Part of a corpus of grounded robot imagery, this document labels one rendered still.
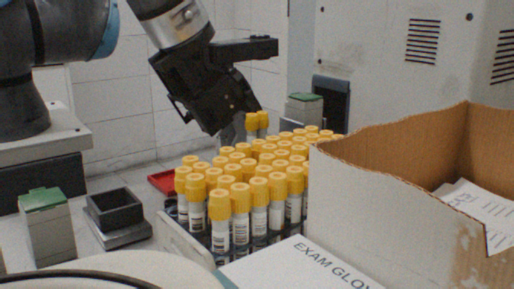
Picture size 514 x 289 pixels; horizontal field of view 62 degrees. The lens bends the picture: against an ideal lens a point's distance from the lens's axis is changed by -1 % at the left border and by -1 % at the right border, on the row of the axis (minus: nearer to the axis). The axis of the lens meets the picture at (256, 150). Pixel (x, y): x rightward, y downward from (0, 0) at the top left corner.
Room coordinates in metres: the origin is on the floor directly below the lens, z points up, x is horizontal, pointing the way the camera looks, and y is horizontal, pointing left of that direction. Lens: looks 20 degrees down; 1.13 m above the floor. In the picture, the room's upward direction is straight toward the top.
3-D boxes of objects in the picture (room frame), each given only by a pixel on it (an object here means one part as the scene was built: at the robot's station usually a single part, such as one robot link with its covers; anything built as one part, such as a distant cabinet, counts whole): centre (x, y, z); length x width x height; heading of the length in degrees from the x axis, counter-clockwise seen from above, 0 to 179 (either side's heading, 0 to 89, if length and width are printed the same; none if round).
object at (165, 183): (0.56, 0.11, 0.88); 0.07 x 0.07 x 0.01; 37
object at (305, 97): (0.65, -0.07, 0.98); 0.05 x 0.04 x 0.01; 37
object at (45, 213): (0.38, 0.22, 0.91); 0.05 x 0.04 x 0.07; 37
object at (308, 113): (0.65, -0.07, 0.95); 0.05 x 0.04 x 0.06; 37
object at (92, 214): (0.44, 0.16, 0.89); 0.09 x 0.05 x 0.04; 35
